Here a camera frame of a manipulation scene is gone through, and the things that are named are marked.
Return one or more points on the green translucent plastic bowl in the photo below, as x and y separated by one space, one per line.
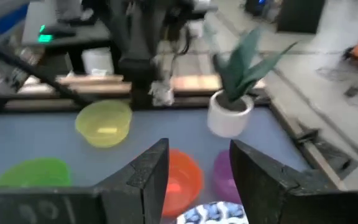
33 174

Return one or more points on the dark grey desk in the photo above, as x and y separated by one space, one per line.
73 34

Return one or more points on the large blue white patterned bowl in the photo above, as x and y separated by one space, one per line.
213 214

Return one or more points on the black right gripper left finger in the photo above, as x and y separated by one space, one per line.
141 183

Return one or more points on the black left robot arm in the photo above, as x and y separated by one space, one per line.
138 46

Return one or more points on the black perforated box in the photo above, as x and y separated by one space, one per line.
300 15

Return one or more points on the purple translucent plastic bowl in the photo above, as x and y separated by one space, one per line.
224 180

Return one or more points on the broad leaf plant white pot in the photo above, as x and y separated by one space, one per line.
228 118

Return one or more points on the blue table mat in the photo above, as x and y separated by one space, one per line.
26 137

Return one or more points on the yellow translucent plastic bowl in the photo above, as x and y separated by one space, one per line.
104 124

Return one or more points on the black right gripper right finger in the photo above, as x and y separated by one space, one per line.
259 183

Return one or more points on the orange translucent plastic bowl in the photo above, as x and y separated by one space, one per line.
182 180

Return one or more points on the white bucket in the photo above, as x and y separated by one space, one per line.
97 60

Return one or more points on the black mouse green light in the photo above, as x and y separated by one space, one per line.
47 35

